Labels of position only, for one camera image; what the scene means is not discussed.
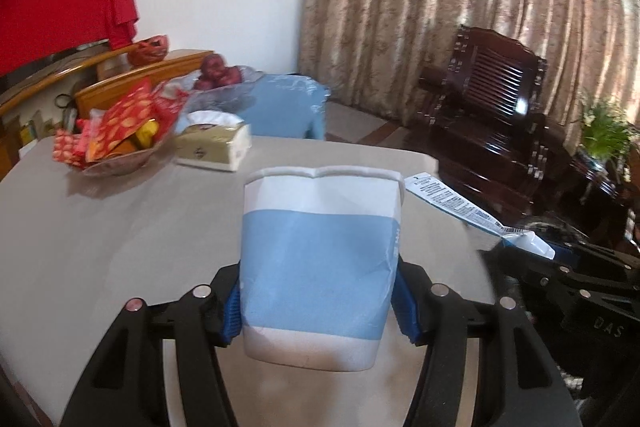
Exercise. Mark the red cloth cover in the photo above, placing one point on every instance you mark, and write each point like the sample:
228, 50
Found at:
33, 29

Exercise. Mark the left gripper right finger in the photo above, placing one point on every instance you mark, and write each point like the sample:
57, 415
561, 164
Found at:
518, 383

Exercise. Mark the glass fruit bowl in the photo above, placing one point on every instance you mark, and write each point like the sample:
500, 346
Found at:
230, 99

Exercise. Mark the red ornament basket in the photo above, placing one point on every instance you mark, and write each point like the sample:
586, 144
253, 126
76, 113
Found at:
148, 51

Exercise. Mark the red apples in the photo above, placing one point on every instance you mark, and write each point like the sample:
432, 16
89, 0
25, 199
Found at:
215, 73

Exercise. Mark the glass snack bowl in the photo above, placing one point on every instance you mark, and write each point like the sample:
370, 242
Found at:
126, 164

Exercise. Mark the blue covered stool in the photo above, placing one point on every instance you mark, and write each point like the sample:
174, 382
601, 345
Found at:
286, 106

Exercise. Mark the dark wooden armchair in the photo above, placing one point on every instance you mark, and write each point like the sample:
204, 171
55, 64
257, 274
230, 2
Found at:
482, 121

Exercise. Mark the white blue tube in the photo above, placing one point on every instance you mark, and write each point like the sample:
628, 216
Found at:
439, 195

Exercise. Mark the green potted plant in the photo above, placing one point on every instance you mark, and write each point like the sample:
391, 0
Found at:
606, 132

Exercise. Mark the red snack packets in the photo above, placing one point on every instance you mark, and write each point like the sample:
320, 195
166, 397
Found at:
132, 124

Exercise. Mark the blue white paper cup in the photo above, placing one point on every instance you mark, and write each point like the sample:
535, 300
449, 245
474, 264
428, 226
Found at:
318, 262

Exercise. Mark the gold white tissue box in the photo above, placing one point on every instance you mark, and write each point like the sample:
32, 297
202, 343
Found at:
213, 140

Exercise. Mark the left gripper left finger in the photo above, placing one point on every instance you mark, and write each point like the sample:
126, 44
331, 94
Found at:
123, 382

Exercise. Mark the floral beige curtain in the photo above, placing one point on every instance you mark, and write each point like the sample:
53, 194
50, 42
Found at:
371, 52

